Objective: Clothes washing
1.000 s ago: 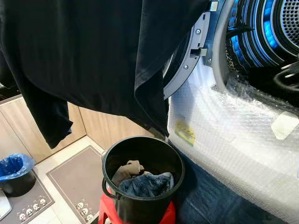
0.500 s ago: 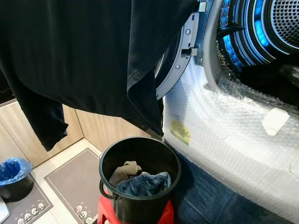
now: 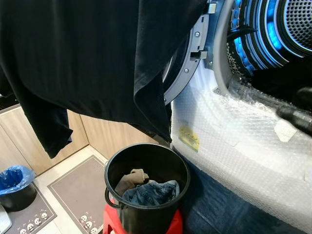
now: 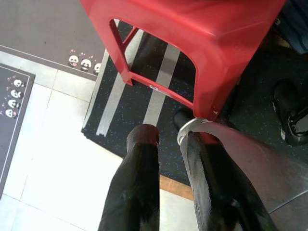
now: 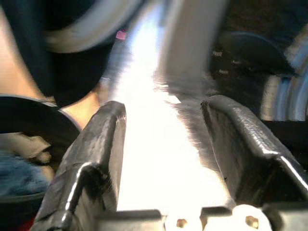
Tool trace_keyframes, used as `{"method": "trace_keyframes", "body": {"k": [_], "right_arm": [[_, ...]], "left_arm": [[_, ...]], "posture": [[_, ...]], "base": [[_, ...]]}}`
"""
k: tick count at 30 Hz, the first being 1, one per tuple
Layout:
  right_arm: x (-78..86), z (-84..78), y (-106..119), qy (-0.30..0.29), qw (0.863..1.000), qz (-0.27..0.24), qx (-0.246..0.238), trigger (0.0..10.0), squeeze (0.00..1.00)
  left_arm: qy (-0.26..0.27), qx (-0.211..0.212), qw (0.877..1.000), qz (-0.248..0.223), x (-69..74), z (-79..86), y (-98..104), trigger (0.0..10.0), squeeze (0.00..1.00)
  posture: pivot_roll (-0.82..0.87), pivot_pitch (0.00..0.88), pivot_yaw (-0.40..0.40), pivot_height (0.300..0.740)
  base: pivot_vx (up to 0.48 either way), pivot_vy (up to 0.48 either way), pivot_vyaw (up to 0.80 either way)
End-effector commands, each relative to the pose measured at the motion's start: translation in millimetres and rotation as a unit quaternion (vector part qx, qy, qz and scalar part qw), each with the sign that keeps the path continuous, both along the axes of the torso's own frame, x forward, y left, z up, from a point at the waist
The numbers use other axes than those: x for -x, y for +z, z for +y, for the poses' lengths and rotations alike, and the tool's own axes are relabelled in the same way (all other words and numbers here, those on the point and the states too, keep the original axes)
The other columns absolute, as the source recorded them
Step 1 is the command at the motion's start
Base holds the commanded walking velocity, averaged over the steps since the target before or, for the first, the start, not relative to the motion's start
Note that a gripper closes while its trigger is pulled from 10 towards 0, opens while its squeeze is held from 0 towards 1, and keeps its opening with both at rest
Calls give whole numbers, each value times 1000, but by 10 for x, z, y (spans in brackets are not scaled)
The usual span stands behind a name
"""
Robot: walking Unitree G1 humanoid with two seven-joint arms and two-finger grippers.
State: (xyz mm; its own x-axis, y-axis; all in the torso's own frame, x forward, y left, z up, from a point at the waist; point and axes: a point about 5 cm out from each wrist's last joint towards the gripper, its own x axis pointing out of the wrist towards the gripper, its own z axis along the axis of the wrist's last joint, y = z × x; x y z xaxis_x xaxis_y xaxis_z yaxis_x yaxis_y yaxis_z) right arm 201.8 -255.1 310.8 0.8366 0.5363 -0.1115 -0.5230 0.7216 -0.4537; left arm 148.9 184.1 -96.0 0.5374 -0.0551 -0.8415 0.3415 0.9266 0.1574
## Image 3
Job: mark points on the yellow label sticker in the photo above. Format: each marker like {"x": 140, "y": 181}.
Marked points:
{"x": 188, "y": 139}

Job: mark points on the large black shirt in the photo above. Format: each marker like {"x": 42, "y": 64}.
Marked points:
{"x": 97, "y": 58}

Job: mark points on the grey round washer door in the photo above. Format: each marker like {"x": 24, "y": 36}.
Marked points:
{"x": 187, "y": 73}

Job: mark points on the plain grey floor mat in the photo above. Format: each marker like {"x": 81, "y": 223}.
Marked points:
{"x": 80, "y": 185}

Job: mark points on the tan crumpled garment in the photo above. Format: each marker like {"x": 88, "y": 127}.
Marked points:
{"x": 131, "y": 179}

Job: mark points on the black plastic bucket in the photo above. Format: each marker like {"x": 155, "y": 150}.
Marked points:
{"x": 146, "y": 219}

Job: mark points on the white tape patch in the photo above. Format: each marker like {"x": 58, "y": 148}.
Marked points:
{"x": 285, "y": 131}

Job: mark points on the clear bubble wrap sheet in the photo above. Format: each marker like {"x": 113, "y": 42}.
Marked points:
{"x": 234, "y": 146}

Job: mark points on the white front-load washing machine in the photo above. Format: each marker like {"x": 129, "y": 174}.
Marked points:
{"x": 273, "y": 29}

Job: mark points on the crumpled black garment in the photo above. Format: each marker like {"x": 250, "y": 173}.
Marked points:
{"x": 282, "y": 83}

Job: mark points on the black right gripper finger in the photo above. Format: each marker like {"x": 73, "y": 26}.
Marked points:
{"x": 304, "y": 97}
{"x": 295, "y": 117}

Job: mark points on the red plastic stool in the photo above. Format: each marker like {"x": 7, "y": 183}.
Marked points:
{"x": 111, "y": 224}

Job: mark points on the small black waste bin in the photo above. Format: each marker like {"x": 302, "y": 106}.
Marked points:
{"x": 17, "y": 200}

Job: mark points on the blue denim jeans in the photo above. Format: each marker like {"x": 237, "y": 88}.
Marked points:
{"x": 151, "y": 192}

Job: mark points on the light wooden cabinet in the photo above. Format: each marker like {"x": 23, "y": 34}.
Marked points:
{"x": 19, "y": 141}

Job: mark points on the white floor scale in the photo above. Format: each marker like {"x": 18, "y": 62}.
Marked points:
{"x": 4, "y": 225}

